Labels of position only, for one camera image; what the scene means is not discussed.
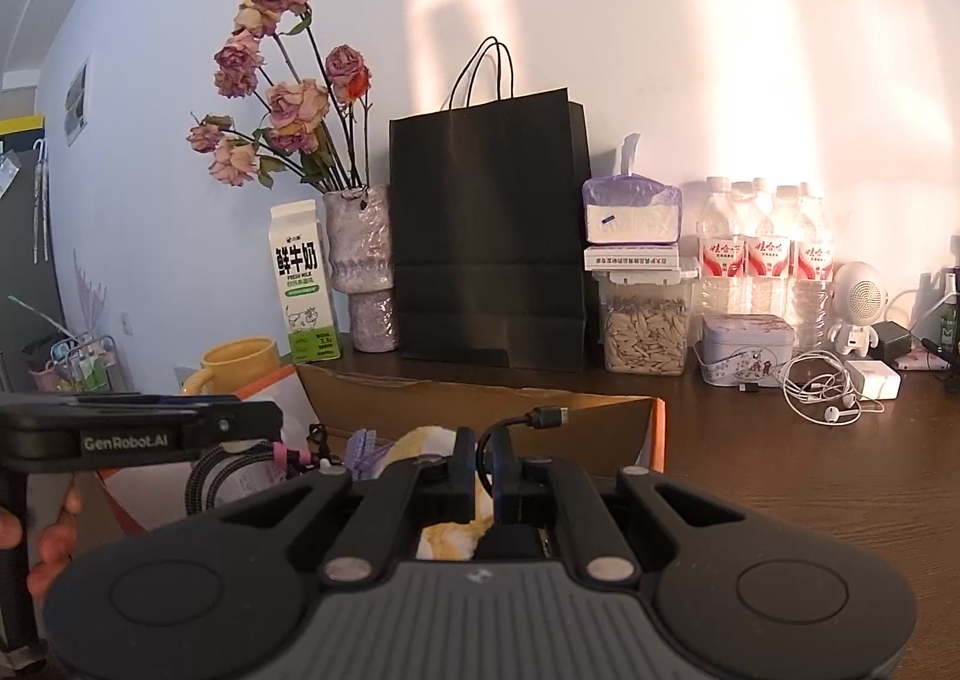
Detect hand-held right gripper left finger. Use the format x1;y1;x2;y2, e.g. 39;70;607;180
193;427;479;587

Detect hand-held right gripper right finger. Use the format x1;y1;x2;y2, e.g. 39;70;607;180
491;434;751;587

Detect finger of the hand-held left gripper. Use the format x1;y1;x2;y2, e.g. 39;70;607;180
195;399;285;457

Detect yellow white plush toy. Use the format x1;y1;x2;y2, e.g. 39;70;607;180
349;425;500;562

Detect braided cable with pink tie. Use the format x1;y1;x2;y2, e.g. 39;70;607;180
184;441;335;518

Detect red cardboard box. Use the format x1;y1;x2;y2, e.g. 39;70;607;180
94;359;668;535

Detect black cable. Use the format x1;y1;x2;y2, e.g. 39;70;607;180
475;407;572;562

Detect person's left hand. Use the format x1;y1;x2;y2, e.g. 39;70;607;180
0;487;83;600

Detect yellow mug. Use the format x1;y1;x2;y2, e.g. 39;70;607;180
182;337;281;397

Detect white green milk carton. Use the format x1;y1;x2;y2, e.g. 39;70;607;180
268;200;343;365

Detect clear sunflower seed container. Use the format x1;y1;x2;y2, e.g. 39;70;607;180
596;257;701;376

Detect textured grey vase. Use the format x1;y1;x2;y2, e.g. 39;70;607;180
322;185;399;354

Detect black paper bag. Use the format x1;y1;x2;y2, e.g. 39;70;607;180
388;36;594;373

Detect flat white box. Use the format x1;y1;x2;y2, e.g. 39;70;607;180
583;245;681;271

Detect decorated tin box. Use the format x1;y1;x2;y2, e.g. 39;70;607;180
693;312;797;389

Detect dried pink rose bouquet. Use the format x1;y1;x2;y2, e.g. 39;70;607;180
186;0;374;195

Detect white earphones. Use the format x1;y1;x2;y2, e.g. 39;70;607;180
780;350;887;425

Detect group of water bottles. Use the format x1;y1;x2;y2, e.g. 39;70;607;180
695;176;838;352

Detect white charger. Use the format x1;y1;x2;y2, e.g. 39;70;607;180
845;360;903;400

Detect white robot speaker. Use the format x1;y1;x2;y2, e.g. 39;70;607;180
825;261;890;358

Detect black adapter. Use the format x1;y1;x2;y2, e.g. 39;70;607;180
874;321;913;365

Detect green spray bottle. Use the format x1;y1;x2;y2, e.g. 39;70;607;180
937;267;960;360

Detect metal wire rack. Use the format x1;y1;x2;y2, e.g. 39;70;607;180
7;297;125;397

